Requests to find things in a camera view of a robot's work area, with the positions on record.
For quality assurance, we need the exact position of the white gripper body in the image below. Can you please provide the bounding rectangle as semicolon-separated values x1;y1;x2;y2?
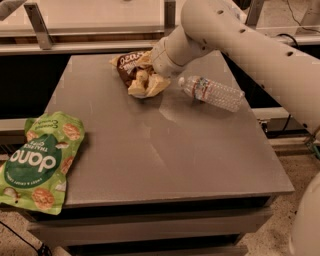
151;37;185;78

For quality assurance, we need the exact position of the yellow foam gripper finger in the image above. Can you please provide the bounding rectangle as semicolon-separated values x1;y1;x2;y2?
136;51;152;66
128;70;170;98

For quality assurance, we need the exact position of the brown chip bag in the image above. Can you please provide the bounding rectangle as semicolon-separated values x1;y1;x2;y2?
109;51;154;89

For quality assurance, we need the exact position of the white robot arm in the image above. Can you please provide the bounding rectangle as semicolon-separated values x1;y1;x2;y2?
145;0;320;141

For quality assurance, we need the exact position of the green rice chip bag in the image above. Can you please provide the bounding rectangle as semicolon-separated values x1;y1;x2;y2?
0;112;85;215

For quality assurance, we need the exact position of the clear plastic water bottle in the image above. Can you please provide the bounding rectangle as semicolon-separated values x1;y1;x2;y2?
178;76;245;113

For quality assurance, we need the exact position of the grey table drawer unit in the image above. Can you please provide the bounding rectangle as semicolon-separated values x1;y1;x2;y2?
28;197;272;256

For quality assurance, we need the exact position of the metal railing frame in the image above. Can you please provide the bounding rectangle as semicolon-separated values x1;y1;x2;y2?
0;0;320;56

